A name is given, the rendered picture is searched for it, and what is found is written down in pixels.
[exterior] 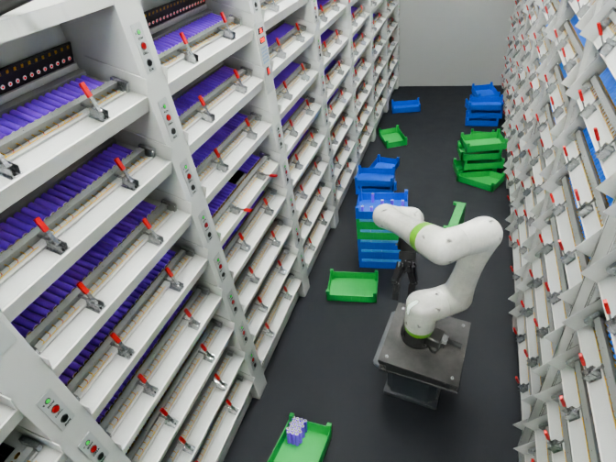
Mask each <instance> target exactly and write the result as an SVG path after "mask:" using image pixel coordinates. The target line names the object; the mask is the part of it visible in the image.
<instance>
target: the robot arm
mask: <svg viewBox="0 0 616 462"><path fill-rule="evenodd" d="M373 221H374V223H375V224H376V225H377V226H378V227H380V228H383V229H386V230H389V231H391V232H392V233H394V234H395V235H397V236H398V237H399V241H398V244H396V246H397V248H398V249H400V250H401V251H400V252H399V259H401V262H400V261H397V264H396V268H395V271H394V273H393V276H392V278H391V281H390V282H391V284H393V291H392V300H395V301H399V296H400V287H401V285H400V284H399V283H400V281H401V280H402V277H403V275H404V273H406V272H407V274H408V278H409V281H410V283H409V286H408V295H407V300H406V305H405V314H404V324H403V325H402V327H401V339H402V341H403V342H404V343H405V344H406V345H407V346H408V347H411V348H414V349H426V348H429V350H430V351H431V352H432V353H434V354H435V352H436V351H438V349H439V348H440V347H441V348H444V346H442V345H441V344H444V345H446V344H449V345H451V346H454V347H457V348H460V349H461V347H462V346H463V344H460V343H458V342H456V341H454V340H452V339H449V336H448V335H445V331H444V330H441V329H439V328H437V327H435V322H436V321H438V320H441V319H443V318H446V317H448V316H450V315H453V314H458V313H460V312H463V311H465V310H466V309H467V308H468V307H469V306H470V305H471V304H472V300H473V295H474V291H475V288H476V285H477V283H478V280H479V276H480V274H481V272H482V271H483V269H484V267H485V265H486V263H487V262H488V260H489V259H490V256H491V255H492V254H493V252H494V251H495V249H496V248H497V247H498V245H499V244H500V243H501V241H502V238H503V231H502V228H501V225H500V224H499V222H498V221H496V220H495V219H493V218H491V217H488V216H479V217H476V218H474V219H472V220H469V221H467V222H465V223H463V224H460V225H455V226H451V227H448V228H443V227H440V226H438V225H433V224H431V223H427V222H425V221H424V215H423V213H422V212H421V211H420V210H419V209H417V208H415V207H403V206H395V205H391V204H387V203H384V204H381V205H379V206H377V207H376V208H375V210H374V212H373ZM415 251H417V252H418V253H420V254H421V255H422V256H424V257H425V258H426V259H428V260H430V261H431V262H433V263H434V264H437V265H448V264H450V263H453V262H455V261H456V265H455V267H454V269H453V271H452V273H451V275H450V277H449V279H448V280H447V282H446V283H445V284H443V285H440V286H437V287H434V288H431V289H425V290H419V291H414V290H415V284H417V283H418V278H417V270H416V263H415V262H413V261H416V253H415Z"/></svg>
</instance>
